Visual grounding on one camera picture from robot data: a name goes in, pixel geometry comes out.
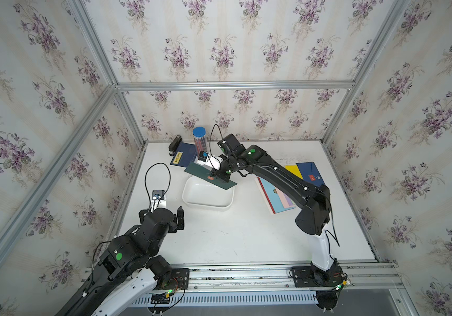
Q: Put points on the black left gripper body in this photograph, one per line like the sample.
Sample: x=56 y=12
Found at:
x=174 y=226

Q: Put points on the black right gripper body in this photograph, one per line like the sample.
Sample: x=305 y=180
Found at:
x=226 y=166

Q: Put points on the dark green envelope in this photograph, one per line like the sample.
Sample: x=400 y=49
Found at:
x=206 y=175

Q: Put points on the white plastic storage box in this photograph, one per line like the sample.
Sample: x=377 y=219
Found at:
x=198 y=193

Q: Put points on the yellow envelope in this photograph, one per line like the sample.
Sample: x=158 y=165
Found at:
x=294 y=170

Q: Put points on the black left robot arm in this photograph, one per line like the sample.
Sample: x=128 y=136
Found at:
x=129 y=267

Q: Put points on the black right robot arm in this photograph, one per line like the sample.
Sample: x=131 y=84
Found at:
x=316 y=212

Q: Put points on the white red-striped envelope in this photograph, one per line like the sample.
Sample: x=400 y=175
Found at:
x=267 y=197

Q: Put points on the blue-lidded pencil tube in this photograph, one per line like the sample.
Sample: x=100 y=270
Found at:
x=199 y=135

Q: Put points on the dark blue book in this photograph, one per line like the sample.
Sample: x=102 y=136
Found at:
x=184 y=155

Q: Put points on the black stapler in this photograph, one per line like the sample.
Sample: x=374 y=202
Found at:
x=174 y=145

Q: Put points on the light blue envelope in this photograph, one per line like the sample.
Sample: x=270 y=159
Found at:
x=277 y=197

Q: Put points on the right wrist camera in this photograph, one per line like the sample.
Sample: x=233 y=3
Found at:
x=208 y=161

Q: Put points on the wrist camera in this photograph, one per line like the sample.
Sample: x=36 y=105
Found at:
x=208 y=161
x=157 y=200

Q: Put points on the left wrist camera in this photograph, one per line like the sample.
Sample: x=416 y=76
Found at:
x=157 y=200

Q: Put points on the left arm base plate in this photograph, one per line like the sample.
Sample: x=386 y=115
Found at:
x=176 y=279

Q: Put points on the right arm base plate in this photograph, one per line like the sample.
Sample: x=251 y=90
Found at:
x=312 y=276

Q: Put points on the aluminium mounting rail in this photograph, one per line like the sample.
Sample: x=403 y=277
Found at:
x=279 y=277

